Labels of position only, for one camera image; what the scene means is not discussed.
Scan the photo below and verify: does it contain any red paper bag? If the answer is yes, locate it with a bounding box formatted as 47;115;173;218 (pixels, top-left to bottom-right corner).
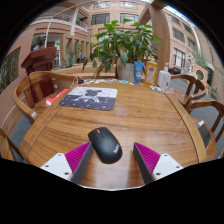
45;88;69;106

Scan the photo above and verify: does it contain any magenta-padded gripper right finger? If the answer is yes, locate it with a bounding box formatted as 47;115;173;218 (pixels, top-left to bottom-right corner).
133;142;184;185

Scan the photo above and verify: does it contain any blue tube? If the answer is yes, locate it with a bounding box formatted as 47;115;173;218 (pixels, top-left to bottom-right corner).
133;60;144;85

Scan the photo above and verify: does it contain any dark red wooden pedestal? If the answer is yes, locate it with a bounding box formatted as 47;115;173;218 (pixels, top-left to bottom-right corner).
20;46;58;98

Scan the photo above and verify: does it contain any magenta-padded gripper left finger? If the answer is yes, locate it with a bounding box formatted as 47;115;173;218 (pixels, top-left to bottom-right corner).
39;141;94;185

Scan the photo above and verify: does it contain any green plant in white pot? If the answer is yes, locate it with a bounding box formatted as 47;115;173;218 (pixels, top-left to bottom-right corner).
82;18;163;83

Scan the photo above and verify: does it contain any white pump bottle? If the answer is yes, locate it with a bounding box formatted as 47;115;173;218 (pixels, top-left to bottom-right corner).
156;62;172;91

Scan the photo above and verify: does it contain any agave plant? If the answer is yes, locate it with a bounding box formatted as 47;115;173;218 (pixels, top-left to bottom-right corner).
61;49;79;69

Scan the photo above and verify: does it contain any black notebook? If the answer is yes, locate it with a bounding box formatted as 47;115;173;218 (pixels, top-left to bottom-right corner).
196;119;213;148

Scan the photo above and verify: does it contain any white sculpture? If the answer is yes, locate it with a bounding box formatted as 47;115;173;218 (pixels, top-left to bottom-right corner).
184;53;198;73

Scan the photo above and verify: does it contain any dark bust statue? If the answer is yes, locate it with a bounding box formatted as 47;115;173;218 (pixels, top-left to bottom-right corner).
31;33;47;52

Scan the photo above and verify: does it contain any yellow bottle with orange cap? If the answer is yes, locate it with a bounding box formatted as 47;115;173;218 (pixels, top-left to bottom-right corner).
143;55;159;87

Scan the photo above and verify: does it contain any white and grey mouse pad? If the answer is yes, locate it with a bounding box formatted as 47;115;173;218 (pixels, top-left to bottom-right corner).
58;86;119;112

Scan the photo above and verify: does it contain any crumpled clear plastic wrapper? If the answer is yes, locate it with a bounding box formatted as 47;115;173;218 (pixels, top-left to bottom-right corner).
149;85;164;92

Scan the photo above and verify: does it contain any black computer mouse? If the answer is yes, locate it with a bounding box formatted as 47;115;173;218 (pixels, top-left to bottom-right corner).
87;126;123;165

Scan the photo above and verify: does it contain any wooden armchair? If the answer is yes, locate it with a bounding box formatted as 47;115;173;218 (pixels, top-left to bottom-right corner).
12;70;78;125
169;73;208;106
93;61;118;80
184;99;224;161
0;128;24;162

